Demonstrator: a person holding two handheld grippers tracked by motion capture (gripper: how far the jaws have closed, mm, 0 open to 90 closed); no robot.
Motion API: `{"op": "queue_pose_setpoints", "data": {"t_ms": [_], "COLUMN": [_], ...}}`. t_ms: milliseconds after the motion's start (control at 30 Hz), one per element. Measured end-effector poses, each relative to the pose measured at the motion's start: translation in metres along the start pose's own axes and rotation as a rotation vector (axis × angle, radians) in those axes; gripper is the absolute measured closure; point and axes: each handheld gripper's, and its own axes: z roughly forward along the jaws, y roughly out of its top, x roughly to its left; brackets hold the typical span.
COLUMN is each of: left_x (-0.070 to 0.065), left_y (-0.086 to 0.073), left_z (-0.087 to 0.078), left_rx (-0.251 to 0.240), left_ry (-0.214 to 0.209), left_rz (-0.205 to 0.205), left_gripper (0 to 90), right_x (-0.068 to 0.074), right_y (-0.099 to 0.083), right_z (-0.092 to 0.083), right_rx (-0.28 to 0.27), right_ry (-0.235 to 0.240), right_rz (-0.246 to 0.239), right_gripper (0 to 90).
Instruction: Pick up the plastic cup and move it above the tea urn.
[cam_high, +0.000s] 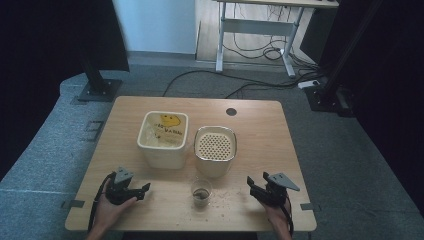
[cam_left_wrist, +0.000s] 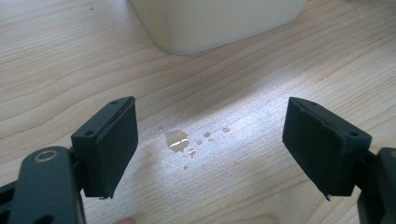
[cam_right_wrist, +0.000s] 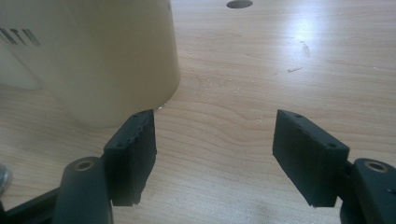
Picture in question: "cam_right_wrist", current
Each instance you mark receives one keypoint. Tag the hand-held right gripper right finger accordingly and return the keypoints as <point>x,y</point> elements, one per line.
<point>308,158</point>

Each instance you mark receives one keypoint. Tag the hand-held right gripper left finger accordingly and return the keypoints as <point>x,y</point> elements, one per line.
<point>130,161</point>

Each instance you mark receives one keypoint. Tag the cream cylindrical container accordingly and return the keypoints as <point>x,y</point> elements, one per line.
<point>102,59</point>

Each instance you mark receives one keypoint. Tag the shiny metal object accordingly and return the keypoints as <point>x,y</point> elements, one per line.
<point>3,179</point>

